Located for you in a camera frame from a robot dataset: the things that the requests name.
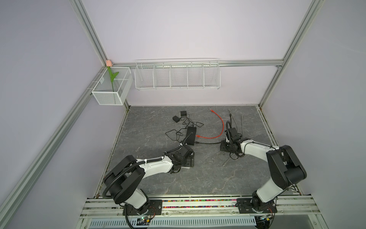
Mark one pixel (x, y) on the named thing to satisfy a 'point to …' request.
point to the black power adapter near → (176, 119)
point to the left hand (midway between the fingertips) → (187, 161)
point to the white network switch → (188, 167)
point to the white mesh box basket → (107, 93)
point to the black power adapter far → (183, 113)
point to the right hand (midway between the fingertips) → (224, 147)
